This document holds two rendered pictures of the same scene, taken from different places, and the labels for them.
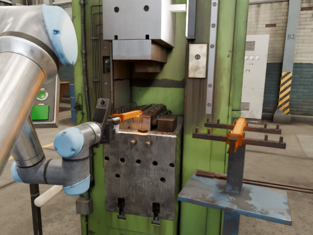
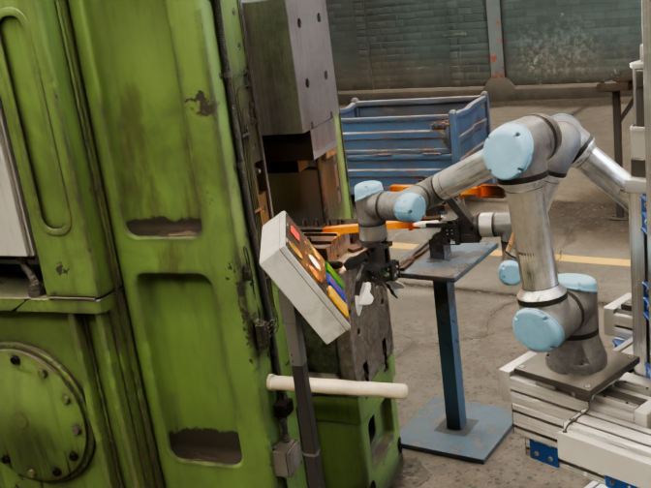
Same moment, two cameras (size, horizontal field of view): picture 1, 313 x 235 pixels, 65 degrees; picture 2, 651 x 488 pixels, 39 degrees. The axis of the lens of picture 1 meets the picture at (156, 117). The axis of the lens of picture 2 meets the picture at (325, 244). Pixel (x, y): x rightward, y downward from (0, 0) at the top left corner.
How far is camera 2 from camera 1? 311 cm
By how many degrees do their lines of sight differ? 76
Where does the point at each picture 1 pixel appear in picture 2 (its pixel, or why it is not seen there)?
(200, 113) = (336, 203)
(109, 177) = (355, 340)
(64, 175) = not seen: hidden behind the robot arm
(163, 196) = (386, 324)
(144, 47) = (331, 130)
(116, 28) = (311, 111)
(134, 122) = (340, 244)
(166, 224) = (390, 360)
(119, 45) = (316, 137)
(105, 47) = (254, 146)
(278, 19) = not seen: outside the picture
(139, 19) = (324, 92)
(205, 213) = not seen: hidden behind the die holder
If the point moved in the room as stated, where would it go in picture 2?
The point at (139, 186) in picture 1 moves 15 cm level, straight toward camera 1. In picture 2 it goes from (372, 328) to (416, 324)
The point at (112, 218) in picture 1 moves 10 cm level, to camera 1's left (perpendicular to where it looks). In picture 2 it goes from (363, 404) to (359, 418)
